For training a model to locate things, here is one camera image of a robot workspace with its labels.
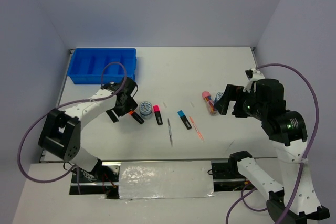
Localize blue cap highlighter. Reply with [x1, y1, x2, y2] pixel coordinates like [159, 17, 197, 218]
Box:
[177, 110, 192, 130]

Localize silver foil panel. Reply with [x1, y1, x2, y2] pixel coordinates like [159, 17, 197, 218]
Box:
[119, 161, 214, 199]

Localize pink cap highlighter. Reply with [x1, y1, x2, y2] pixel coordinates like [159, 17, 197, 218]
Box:
[153, 105, 163, 125]

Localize orange cap highlighter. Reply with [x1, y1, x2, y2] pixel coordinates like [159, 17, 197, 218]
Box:
[129, 110, 144, 124]

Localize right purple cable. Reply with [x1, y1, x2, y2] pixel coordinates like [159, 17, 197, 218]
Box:
[225, 63, 320, 224]

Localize orange pen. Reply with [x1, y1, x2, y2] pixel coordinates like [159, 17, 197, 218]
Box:
[189, 116, 204, 142]

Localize blue ink pen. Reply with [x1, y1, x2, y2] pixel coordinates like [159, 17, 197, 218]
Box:
[167, 118, 173, 147]

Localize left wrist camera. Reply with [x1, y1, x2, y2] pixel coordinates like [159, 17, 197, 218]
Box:
[101, 83, 120, 92]

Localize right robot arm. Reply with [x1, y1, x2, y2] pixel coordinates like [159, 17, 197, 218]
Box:
[215, 79, 330, 223]

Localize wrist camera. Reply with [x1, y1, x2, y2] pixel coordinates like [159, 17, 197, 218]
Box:
[244, 68, 265, 92]
[101, 83, 120, 92]

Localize blue white round tub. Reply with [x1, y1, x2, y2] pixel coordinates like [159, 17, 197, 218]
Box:
[139, 101, 153, 119]

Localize blue compartment bin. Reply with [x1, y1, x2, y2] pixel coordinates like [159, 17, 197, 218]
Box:
[67, 48, 137, 84]

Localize pink cap clear tube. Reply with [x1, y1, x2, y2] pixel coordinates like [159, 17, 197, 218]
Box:
[202, 91, 217, 115]

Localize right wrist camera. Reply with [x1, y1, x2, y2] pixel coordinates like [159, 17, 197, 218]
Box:
[244, 68, 265, 92]

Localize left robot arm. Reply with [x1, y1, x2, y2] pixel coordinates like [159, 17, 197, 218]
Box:
[38, 78, 138, 182]

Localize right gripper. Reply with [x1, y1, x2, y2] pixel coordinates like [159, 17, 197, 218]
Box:
[213, 82, 266, 118]

